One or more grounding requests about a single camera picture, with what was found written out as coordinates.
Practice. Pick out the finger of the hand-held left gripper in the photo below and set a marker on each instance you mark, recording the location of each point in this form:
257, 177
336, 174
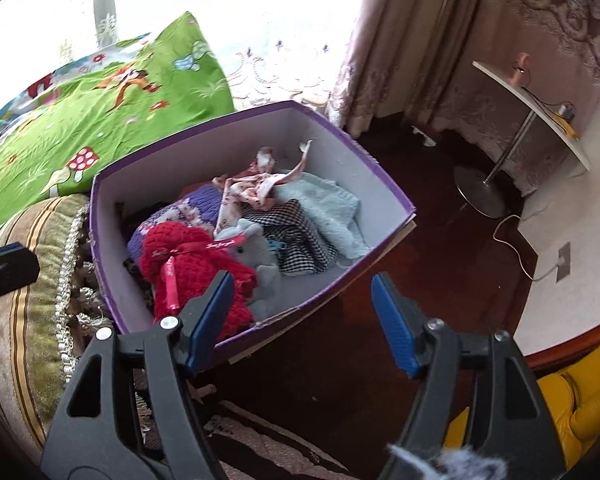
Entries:
5, 272

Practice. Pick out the white round side table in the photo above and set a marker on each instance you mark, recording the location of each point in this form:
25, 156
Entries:
525, 97

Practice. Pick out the plain beige curtain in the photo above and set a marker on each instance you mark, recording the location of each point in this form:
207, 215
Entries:
390, 35

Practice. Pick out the green cartoon printed blanket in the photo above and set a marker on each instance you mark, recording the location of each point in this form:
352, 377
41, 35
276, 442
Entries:
105, 125

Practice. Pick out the small pink lamp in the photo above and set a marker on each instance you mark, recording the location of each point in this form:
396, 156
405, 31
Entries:
520, 67

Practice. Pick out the pale blue plush toy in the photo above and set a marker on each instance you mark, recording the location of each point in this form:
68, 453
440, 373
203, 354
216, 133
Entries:
260, 260

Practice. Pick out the light blue towel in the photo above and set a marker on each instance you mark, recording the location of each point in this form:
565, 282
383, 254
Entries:
325, 205

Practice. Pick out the black white checked cloth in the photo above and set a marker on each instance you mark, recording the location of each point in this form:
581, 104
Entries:
300, 240

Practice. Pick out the red knitted hat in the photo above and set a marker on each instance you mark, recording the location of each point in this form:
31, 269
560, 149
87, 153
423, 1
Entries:
150, 270

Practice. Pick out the small jar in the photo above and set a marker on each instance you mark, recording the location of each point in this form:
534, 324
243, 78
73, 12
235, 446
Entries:
566, 111

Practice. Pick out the patterned rug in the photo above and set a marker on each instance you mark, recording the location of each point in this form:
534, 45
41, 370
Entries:
260, 445

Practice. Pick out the purple knitted garment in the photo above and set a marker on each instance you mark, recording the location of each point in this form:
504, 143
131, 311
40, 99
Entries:
200, 200

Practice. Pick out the wall socket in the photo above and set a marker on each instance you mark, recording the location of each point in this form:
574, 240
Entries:
562, 262

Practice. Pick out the white red printed scarf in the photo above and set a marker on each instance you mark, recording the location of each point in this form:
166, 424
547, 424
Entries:
260, 185

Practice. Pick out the grey fuzzy cloth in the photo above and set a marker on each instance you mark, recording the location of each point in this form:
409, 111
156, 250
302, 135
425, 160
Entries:
450, 462

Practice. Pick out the striped velvet cushion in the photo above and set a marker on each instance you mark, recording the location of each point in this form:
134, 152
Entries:
30, 320

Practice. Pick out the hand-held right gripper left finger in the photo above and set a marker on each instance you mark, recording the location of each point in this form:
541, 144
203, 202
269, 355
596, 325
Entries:
207, 325

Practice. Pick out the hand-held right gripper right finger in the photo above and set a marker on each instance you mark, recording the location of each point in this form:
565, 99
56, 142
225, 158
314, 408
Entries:
395, 325

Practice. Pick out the purple cardboard box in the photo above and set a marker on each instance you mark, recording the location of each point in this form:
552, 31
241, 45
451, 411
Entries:
330, 140

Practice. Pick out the yellow leather seat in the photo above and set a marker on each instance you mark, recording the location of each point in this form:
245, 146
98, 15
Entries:
580, 410

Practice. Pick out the small white floor object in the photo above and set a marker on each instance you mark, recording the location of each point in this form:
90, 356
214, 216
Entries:
425, 137

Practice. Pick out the small yellow object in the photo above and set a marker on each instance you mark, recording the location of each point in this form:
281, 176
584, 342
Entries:
571, 131

